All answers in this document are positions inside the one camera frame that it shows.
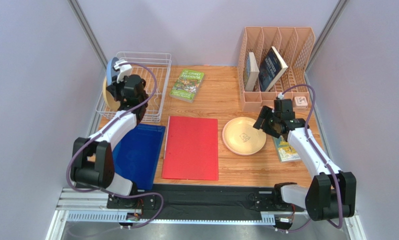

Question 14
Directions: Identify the light blue standing book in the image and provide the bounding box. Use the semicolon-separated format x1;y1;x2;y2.
243;52;259;92

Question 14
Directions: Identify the penguin classics garden book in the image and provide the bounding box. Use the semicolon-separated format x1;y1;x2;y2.
272;136;301;163

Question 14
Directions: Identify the small pink white box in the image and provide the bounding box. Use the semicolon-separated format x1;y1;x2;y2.
292;96;309;108

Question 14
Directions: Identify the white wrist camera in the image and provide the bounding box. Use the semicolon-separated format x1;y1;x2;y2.
113;59;133;84
277;92;285;100

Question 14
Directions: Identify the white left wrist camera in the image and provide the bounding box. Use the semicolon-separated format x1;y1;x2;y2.
113;59;133;84

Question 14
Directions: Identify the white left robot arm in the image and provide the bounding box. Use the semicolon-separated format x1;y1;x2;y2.
66;74;150;198

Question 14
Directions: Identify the pink file organizer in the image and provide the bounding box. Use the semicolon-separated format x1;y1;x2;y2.
237;26;316;113

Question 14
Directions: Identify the white wire dish rack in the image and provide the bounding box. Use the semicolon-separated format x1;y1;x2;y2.
95;51;172;123

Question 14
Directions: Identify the aluminium rail frame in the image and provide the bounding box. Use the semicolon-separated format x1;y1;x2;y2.
47;188;365;240

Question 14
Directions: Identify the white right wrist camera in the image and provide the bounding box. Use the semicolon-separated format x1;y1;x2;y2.
277;92;285;100

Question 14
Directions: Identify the blue plate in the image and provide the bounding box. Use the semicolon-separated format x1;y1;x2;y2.
105;57;120;87

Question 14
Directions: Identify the red folder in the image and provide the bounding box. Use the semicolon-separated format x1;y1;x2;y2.
161;116;219;181

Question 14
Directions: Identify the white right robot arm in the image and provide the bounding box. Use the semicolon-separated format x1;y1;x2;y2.
253;99;357;221

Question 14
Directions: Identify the dark blue leaning book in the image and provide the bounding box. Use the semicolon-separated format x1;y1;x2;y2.
258;46;289;92

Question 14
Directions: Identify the yellow plate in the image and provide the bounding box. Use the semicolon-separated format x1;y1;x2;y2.
102;77;121;111

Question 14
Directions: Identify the blue folder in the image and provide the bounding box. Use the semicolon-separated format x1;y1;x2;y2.
112;123;166;190

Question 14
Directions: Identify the black base mat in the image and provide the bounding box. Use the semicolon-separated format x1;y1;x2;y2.
106;183;307;221

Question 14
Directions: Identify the pink plate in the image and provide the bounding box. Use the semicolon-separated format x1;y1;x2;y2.
222;132;267;156

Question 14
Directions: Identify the orange plate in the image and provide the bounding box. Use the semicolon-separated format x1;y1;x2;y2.
222;117;267;156

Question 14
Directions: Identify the green treehouse book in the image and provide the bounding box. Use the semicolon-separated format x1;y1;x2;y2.
169;68;205;103

